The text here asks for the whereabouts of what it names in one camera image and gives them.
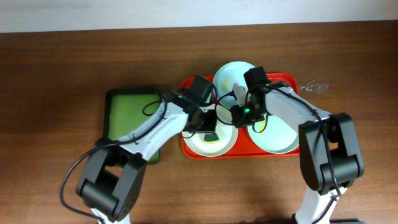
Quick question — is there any green and yellow sponge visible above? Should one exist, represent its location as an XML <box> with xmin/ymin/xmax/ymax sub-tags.
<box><xmin>203</xmin><ymin>133</ymin><xmax>220</xmax><ymax>144</ymax></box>

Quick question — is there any white plate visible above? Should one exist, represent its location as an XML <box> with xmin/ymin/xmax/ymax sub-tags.
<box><xmin>182</xmin><ymin>120</ymin><xmax>239</xmax><ymax>157</ymax></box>

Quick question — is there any light blue plate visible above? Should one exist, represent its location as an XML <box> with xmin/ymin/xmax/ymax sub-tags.
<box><xmin>213</xmin><ymin>61</ymin><xmax>254</xmax><ymax>110</ymax></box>

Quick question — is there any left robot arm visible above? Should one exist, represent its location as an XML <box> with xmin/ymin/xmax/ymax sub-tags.
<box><xmin>76</xmin><ymin>76</ymin><xmax>216</xmax><ymax>223</ymax></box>

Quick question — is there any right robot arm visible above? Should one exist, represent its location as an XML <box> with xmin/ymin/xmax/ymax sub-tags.
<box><xmin>231</xmin><ymin>67</ymin><xmax>364</xmax><ymax>223</ymax></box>

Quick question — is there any red plastic tray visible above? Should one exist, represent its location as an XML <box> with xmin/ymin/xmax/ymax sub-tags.
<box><xmin>181</xmin><ymin>72</ymin><xmax>300</xmax><ymax>159</ymax></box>

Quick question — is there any green rectangular tray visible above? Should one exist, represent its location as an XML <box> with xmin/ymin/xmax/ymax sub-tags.
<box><xmin>102</xmin><ymin>87</ymin><xmax>162</xmax><ymax>165</ymax></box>

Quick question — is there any light green plate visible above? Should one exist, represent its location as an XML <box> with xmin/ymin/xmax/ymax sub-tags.
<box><xmin>247</xmin><ymin>115</ymin><xmax>299</xmax><ymax>154</ymax></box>

